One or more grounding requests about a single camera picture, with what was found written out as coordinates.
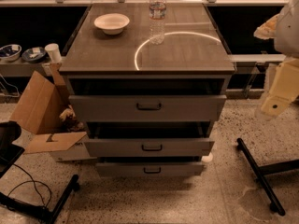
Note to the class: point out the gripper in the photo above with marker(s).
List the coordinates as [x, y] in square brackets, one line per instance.
[288, 32]

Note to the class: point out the grey bottom drawer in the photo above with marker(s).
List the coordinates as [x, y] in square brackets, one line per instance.
[149, 169]

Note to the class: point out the grey drawer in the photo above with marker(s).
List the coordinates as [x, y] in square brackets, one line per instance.
[157, 147]
[161, 108]
[149, 169]

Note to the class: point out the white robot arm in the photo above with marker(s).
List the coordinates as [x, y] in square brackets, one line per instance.
[283, 28]

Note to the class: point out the grey drawer cabinet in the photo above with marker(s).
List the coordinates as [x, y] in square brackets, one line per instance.
[191, 61]

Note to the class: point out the grey middle drawer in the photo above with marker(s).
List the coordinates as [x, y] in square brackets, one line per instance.
[157, 147]

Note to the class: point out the grey top drawer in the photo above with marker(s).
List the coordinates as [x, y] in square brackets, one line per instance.
[161, 108]

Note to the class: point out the open cardboard box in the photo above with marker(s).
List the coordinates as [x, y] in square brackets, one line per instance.
[43, 110]

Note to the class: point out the grey side shelf right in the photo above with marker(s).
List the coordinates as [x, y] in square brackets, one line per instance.
[245, 63]

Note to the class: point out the grey side shelf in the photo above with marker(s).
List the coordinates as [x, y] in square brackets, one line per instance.
[21, 68]
[245, 63]

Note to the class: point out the black stand base right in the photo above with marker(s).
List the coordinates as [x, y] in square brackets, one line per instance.
[262, 172]

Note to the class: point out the black stand base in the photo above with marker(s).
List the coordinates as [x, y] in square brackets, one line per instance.
[262, 172]
[9, 153]

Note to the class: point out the white cabinet caster wheel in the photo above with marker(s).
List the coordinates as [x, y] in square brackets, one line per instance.
[207, 158]

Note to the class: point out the clear plastic water bottle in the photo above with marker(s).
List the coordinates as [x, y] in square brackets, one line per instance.
[157, 11]

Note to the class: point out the white bowl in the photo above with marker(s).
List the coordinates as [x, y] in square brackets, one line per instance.
[112, 24]

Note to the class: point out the white paper cup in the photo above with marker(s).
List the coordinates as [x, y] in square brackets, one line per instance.
[53, 50]

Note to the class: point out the blue patterned bowl right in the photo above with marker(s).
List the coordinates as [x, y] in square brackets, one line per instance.
[34, 55]

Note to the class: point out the blue patterned bowl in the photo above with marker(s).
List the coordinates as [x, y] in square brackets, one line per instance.
[10, 52]
[34, 55]

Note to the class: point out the grey side shelf left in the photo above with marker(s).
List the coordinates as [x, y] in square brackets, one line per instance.
[21, 68]

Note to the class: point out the blue patterned bowl left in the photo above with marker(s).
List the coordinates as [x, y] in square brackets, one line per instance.
[10, 52]

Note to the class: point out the black stand base left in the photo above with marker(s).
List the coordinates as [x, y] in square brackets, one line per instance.
[9, 153]

